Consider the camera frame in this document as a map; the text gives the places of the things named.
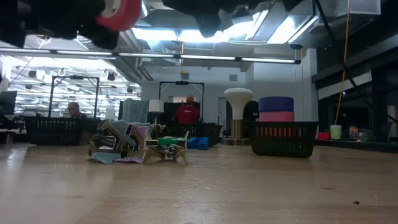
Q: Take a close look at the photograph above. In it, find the purple staple remover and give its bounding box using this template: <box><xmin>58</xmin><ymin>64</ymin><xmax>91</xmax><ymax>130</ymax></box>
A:
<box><xmin>114</xmin><ymin>124</ymin><xmax>152</xmax><ymax>164</ymax></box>

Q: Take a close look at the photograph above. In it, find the dark monitor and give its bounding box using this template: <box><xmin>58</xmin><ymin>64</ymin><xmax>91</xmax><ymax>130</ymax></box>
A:
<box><xmin>0</xmin><ymin>90</ymin><xmax>18</xmax><ymax>116</ymax></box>

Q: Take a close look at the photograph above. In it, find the black cabinet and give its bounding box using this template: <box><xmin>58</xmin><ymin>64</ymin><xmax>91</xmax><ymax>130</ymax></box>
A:
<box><xmin>244</xmin><ymin>101</ymin><xmax>259</xmax><ymax>139</ymax></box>

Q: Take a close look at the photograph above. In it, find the long light bar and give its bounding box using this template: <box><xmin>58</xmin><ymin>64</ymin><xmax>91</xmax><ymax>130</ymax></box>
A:
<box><xmin>0</xmin><ymin>48</ymin><xmax>302</xmax><ymax>65</ymax></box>

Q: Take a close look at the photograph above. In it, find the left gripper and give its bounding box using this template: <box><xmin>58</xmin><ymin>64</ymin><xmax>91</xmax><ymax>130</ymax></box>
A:
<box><xmin>27</xmin><ymin>0</ymin><xmax>121</xmax><ymax>50</ymax></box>

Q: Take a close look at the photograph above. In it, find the yellow power cable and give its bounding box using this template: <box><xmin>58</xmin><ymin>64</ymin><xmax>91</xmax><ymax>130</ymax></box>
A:
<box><xmin>334</xmin><ymin>0</ymin><xmax>351</xmax><ymax>125</ymax></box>

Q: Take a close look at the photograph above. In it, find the black gantry frame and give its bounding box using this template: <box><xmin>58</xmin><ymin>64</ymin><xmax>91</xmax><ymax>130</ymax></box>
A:
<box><xmin>48</xmin><ymin>75</ymin><xmax>100</xmax><ymax>119</ymax></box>
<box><xmin>159</xmin><ymin>80</ymin><xmax>205</xmax><ymax>124</ymax></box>

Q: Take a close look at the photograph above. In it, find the pink tape roll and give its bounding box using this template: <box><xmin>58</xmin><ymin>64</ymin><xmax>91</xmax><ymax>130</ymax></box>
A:
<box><xmin>259</xmin><ymin>111</ymin><xmax>295</xmax><ymax>123</ymax></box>

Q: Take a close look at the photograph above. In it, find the red tape roll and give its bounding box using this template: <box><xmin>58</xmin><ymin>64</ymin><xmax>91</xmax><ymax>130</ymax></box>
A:
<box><xmin>95</xmin><ymin>0</ymin><xmax>142</xmax><ymax>32</ymax></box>

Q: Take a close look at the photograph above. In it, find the small white-shade lamp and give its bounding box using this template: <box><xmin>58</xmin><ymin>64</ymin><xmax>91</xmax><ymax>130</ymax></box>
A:
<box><xmin>148</xmin><ymin>99</ymin><xmax>165</xmax><ymax>124</ymax></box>

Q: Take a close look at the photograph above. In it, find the white mushroom lamp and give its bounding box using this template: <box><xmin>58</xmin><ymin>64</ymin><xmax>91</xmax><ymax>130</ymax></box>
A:
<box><xmin>223</xmin><ymin>87</ymin><xmax>254</xmax><ymax>146</ymax></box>

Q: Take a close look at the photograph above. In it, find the grey cloth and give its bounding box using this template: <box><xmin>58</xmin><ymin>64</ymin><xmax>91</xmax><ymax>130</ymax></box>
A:
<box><xmin>119</xmin><ymin>98</ymin><xmax>150</xmax><ymax>124</ymax></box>

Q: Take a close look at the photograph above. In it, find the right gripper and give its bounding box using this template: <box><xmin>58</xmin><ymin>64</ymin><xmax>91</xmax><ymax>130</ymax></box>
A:
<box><xmin>161</xmin><ymin>0</ymin><xmax>259</xmax><ymax>38</ymax></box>

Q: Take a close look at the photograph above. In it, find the blue tape roll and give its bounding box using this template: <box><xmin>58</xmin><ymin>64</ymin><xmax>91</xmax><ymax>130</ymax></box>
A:
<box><xmin>258</xmin><ymin>96</ymin><xmax>295</xmax><ymax>113</ymax></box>

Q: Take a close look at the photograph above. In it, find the person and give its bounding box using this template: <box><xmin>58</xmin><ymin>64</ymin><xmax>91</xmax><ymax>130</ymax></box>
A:
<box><xmin>67</xmin><ymin>101</ymin><xmax>88</xmax><ymax>119</ymax></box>
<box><xmin>172</xmin><ymin>95</ymin><xmax>201</xmax><ymax>125</ymax></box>

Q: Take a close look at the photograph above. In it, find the pale green cup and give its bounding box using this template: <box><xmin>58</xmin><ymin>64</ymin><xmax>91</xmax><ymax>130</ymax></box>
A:
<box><xmin>330</xmin><ymin>124</ymin><xmax>342</xmax><ymax>140</ymax></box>

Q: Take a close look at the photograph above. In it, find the green stapler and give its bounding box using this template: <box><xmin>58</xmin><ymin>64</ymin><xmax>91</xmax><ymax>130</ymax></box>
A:
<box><xmin>157</xmin><ymin>136</ymin><xmax>187</xmax><ymax>147</ymax></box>

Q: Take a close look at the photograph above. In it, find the grey staple remover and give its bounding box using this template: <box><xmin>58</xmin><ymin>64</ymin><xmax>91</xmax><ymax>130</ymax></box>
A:
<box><xmin>142</xmin><ymin>130</ymin><xmax>190</xmax><ymax>165</ymax></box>

